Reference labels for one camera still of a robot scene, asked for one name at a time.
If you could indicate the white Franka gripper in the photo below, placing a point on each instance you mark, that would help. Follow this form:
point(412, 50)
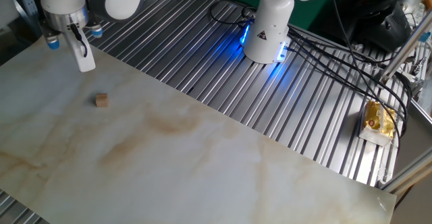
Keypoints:
point(84, 62)

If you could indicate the small wooden cube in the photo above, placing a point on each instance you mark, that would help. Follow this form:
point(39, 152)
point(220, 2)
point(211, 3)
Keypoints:
point(102, 100)

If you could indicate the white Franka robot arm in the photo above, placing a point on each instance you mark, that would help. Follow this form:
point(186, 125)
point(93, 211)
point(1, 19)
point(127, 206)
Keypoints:
point(270, 15)

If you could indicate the blue slotted shelf upright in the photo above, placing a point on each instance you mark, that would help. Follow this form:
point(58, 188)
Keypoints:
point(27, 1)

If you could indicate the marble pattern table mat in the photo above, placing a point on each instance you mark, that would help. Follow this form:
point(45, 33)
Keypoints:
point(168, 156)

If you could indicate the green board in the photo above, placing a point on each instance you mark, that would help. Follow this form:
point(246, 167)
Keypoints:
point(310, 11)

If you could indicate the yellow snack packet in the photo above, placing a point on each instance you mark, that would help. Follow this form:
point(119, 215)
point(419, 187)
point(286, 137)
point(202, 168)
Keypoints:
point(378, 122)

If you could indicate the black steering wheel base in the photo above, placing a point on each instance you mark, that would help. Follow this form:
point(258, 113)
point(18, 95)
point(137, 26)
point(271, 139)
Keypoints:
point(388, 28)

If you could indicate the grey wrist camera blue caps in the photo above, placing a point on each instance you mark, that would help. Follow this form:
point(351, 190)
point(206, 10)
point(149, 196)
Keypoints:
point(53, 43)

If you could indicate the aluminium profile post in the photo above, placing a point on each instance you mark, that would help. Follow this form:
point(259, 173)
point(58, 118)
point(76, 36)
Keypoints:
point(405, 47)

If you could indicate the aluminium profile rail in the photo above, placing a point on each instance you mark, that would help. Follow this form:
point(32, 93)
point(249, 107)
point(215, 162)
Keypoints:
point(411, 171)

